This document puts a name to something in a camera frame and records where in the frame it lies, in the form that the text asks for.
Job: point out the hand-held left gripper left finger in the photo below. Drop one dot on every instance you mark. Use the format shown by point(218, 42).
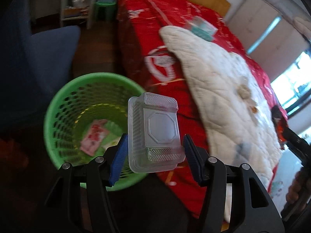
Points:
point(119, 161)

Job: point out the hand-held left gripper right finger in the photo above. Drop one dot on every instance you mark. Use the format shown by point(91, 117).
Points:
point(192, 161)

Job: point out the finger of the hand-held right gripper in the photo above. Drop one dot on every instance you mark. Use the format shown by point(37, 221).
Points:
point(297, 143)

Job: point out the clear plastic clamshell container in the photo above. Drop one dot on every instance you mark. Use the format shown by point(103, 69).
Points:
point(160, 126)

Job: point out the green plastic mesh basket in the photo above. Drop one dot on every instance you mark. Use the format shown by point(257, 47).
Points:
point(60, 97)

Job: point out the person's right hand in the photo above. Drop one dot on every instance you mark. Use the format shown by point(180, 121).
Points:
point(295, 189)

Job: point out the pink snack wrapper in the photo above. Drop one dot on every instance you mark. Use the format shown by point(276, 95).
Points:
point(93, 136)

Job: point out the window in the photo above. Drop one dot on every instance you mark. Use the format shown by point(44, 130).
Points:
point(296, 77)

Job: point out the white quilted blanket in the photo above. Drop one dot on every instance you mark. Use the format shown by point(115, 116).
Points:
point(218, 89)

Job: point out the white wardrobe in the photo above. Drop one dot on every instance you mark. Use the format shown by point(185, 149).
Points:
point(262, 17)

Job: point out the dark blue chair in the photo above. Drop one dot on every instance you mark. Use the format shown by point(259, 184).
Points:
point(43, 53)

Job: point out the teal and white tissue box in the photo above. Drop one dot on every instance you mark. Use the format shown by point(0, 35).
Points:
point(201, 28)

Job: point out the red printed blanket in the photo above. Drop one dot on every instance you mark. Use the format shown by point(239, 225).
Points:
point(145, 29)

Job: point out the green plastic stool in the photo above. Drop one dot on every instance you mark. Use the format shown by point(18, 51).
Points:
point(104, 7)

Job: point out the white plastic bag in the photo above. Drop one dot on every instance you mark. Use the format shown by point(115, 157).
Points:
point(77, 2)

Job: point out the white desk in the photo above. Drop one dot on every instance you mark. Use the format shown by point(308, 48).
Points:
point(63, 2)

